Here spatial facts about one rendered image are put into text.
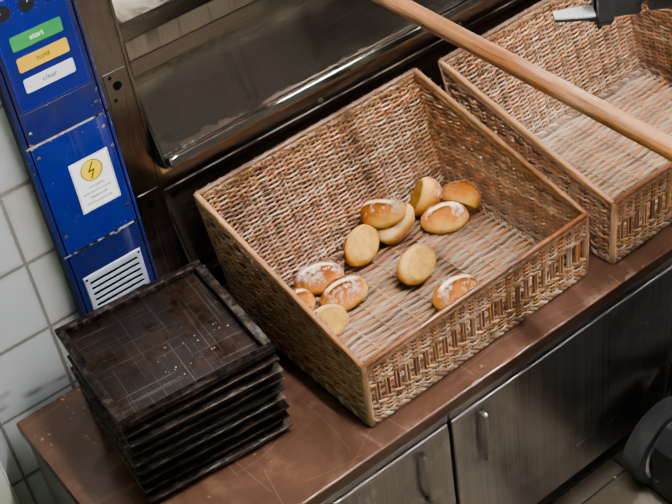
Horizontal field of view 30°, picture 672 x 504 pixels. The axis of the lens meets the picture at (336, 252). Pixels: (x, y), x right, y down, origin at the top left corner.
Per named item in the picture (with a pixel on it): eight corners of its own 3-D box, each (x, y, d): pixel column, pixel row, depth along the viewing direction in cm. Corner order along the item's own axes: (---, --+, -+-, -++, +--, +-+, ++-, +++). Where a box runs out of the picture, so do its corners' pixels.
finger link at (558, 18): (555, 20, 186) (597, 15, 186) (551, 9, 189) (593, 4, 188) (555, 29, 187) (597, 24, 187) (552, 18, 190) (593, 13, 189)
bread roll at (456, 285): (444, 320, 234) (442, 299, 231) (424, 301, 239) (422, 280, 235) (487, 297, 237) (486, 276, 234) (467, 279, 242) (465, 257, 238)
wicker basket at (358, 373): (214, 300, 248) (185, 192, 230) (425, 170, 271) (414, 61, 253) (371, 434, 217) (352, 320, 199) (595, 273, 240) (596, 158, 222)
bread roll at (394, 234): (417, 201, 250) (428, 220, 253) (394, 197, 255) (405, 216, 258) (387, 237, 247) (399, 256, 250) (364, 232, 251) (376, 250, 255)
